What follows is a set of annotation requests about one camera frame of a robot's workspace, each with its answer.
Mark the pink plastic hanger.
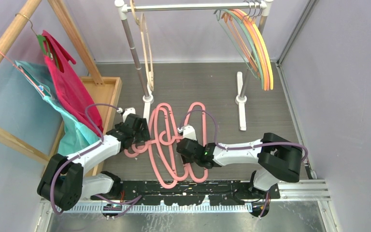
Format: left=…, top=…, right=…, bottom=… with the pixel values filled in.
left=133, top=103, right=188, bottom=189
left=153, top=102, right=209, bottom=189
left=124, top=107, right=181, bottom=189

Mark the beige plastic hanger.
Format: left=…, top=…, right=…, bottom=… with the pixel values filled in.
left=129, top=0, right=154, bottom=92

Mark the grey-green thin hanger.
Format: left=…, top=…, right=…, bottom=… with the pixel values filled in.
left=214, top=2, right=266, bottom=91

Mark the thin pink hanger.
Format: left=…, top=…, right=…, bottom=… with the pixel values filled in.
left=0, top=51, right=46, bottom=97
left=220, top=1, right=268, bottom=90

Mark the orange thin hanger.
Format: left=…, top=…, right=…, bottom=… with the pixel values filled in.
left=228, top=1, right=270, bottom=91

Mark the yellow thin hanger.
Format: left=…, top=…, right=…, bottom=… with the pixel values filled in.
left=235, top=0, right=274, bottom=91

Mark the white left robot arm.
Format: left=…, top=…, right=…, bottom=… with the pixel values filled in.
left=37, top=113, right=150, bottom=211

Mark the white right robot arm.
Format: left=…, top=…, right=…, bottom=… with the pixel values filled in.
left=176, top=132, right=308, bottom=199

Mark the wooden tray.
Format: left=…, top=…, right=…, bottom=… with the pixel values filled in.
left=49, top=76, right=122, bottom=176

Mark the teal garment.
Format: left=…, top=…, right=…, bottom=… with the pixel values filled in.
left=15, top=60, right=100, bottom=156

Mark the red garment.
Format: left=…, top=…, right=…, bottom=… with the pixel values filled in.
left=42, top=30, right=103, bottom=136

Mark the white metal clothes rack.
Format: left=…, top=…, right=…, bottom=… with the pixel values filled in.
left=114, top=0, right=274, bottom=131

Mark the green hanger with metal hook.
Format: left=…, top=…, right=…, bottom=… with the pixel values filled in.
left=15, top=13, right=59, bottom=68

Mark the thin pink hanger on wood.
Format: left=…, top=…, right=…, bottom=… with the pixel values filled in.
left=0, top=51, right=46, bottom=97

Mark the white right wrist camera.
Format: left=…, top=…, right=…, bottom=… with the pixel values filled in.
left=177, top=125, right=197, bottom=141

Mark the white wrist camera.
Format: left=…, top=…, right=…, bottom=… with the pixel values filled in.
left=116, top=107, right=136, bottom=122
left=177, top=125, right=197, bottom=141

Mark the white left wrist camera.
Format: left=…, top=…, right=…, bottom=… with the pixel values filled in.
left=116, top=107, right=136, bottom=122

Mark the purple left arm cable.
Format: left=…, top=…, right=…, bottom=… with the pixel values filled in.
left=49, top=103, right=124, bottom=215

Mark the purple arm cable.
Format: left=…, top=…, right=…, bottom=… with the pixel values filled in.
left=179, top=110, right=309, bottom=164
left=49, top=103, right=124, bottom=215

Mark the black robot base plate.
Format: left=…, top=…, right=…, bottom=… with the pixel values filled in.
left=100, top=180, right=267, bottom=206

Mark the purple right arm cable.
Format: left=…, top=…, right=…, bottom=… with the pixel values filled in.
left=179, top=110, right=309, bottom=164

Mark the slotted cable duct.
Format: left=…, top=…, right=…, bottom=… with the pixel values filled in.
left=66, top=202, right=252, bottom=213

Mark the wooden clothes rack frame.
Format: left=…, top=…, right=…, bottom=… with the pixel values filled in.
left=0, top=0, right=104, bottom=164

